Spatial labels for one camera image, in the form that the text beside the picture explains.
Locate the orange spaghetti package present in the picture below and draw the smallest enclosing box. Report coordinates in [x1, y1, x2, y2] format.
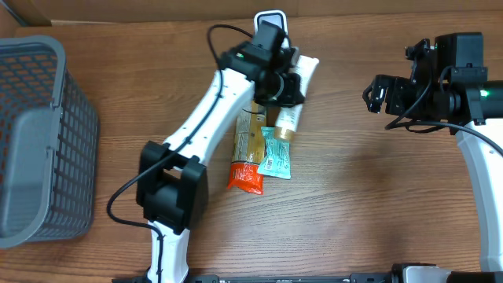
[227, 101, 266, 195]

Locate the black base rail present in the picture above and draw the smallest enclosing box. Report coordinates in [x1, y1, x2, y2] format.
[112, 262, 463, 283]

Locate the teal wet wipes pack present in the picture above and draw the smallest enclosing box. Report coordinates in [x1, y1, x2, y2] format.
[258, 127, 291, 180]

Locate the grey plastic shopping basket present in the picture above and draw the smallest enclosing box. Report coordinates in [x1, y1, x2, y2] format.
[1, 35, 100, 249]

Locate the white barcode scanner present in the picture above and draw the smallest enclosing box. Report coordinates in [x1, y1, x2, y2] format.
[254, 9, 288, 35]

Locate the white cream tube gold cap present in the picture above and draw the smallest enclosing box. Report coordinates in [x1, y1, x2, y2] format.
[274, 55, 319, 142]

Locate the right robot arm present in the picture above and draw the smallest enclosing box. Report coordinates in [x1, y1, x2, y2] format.
[362, 32, 502, 282]

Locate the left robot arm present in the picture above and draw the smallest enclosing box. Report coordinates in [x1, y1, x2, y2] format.
[136, 21, 305, 282]

